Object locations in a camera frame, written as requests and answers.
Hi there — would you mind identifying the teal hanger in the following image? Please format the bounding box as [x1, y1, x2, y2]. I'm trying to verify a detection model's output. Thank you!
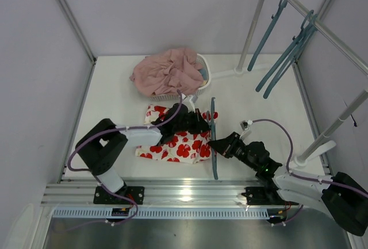
[263, 14, 318, 99]
[247, 0, 288, 71]
[255, 10, 316, 99]
[206, 97, 219, 180]

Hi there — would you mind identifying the red poppy print skirt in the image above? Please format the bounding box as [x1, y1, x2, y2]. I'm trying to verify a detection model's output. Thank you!
[135, 105, 218, 164]

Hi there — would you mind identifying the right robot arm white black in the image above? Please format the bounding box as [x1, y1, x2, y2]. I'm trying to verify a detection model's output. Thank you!
[208, 132, 367, 236]

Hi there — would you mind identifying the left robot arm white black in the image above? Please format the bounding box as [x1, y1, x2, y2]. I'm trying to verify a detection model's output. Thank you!
[72, 104, 210, 196]

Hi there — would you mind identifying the white laundry basket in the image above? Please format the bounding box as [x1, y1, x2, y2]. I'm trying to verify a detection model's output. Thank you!
[145, 53, 214, 102]

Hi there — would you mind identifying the pink crumpled garment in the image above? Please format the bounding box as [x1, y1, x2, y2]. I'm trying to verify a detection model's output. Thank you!
[129, 48, 205, 97]

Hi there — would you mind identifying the metal clothes rack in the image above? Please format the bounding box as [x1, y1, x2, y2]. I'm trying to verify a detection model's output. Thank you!
[211, 0, 367, 175]

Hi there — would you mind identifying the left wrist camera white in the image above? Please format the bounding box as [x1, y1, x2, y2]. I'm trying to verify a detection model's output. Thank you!
[183, 94, 198, 112]

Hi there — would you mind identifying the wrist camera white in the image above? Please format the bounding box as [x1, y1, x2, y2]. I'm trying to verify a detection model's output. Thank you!
[240, 120, 253, 141]
[183, 94, 198, 112]

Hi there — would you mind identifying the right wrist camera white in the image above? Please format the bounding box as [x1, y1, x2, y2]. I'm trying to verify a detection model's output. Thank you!
[240, 120, 253, 141]

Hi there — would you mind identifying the right aluminium frame post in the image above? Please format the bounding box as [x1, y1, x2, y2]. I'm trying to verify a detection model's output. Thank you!
[292, 56, 321, 143]

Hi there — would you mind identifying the aluminium frame post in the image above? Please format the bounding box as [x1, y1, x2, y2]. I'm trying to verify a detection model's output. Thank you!
[55, 0, 97, 64]
[292, 56, 321, 143]

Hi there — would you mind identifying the aluminium mounting rail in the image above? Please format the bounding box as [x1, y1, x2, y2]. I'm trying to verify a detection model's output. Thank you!
[40, 177, 354, 208]

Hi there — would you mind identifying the white slotted cable duct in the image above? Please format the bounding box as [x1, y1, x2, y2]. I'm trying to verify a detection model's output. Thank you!
[52, 207, 269, 220]

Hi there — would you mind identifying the left aluminium frame post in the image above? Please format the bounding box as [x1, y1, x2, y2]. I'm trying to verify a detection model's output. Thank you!
[55, 0, 97, 64]

